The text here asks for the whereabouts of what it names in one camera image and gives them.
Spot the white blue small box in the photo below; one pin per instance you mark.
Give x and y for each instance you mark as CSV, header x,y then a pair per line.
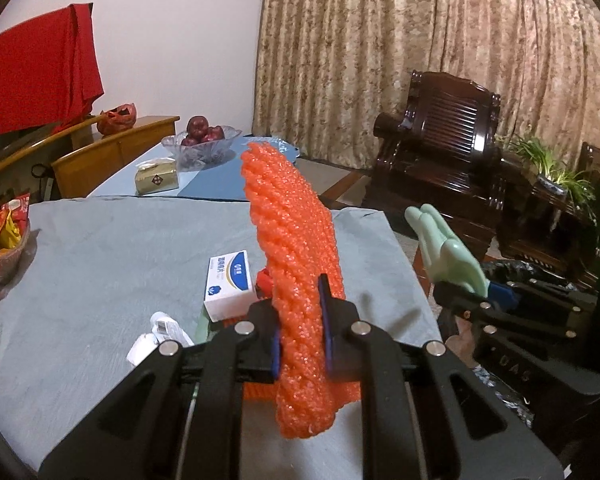
x,y
229,291

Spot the dark wooden side table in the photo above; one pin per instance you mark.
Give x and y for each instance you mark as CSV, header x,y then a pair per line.
x,y
547,230

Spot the green rubber glove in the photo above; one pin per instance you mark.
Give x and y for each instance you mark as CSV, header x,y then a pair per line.
x,y
206,328
444,255

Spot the orange red bag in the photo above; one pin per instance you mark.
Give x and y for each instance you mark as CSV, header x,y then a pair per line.
x,y
116,120

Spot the red apples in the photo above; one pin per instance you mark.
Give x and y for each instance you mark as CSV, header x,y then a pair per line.
x,y
198,131

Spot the green potted plant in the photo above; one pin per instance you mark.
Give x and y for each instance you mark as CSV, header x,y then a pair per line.
x,y
555,172

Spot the grey table cloth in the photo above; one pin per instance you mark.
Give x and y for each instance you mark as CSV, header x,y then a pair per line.
x,y
94,271

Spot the glass fruit bowl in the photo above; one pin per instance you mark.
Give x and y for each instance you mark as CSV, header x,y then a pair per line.
x,y
205,154

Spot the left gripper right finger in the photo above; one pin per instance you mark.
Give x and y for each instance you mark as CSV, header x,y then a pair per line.
x,y
425,414

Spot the beige tissue box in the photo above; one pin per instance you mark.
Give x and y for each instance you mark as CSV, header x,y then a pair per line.
x,y
156,175

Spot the orange foam net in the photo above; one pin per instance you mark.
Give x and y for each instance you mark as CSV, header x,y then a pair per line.
x,y
296,234

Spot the white tissue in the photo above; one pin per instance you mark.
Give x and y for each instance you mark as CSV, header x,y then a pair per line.
x,y
163,328

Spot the snack bowl with packets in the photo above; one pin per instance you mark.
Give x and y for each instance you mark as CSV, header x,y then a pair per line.
x,y
14,234

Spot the red cloth cover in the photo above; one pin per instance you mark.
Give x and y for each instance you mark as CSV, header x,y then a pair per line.
x,y
48,70

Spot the wooden tv cabinet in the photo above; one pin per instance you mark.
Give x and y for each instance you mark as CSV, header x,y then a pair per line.
x,y
73,162

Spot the dark wooden armchair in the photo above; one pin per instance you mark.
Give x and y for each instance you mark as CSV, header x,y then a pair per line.
x,y
588,166
442,152

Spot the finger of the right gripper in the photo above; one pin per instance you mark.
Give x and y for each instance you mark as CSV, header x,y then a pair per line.
x,y
503,295
461,302

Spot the black lined trash bin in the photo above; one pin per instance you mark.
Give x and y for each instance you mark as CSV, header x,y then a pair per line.
x,y
537,352

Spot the beige patterned curtain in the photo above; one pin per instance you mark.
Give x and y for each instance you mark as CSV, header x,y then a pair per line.
x,y
327,68

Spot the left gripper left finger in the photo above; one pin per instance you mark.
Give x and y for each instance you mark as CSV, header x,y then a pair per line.
x,y
178,414

